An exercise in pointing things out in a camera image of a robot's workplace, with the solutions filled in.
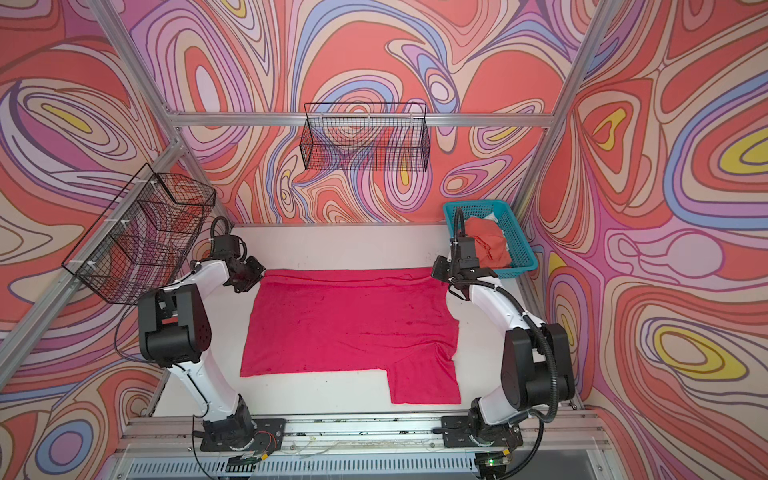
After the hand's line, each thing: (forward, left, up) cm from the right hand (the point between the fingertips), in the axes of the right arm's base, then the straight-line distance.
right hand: (441, 272), depth 91 cm
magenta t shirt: (-8, +22, -13) cm, 27 cm away
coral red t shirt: (+11, -19, -2) cm, 22 cm away
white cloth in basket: (+30, -25, -6) cm, 39 cm away
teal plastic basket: (+9, -30, -6) cm, 32 cm away
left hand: (+7, +57, -5) cm, 58 cm away
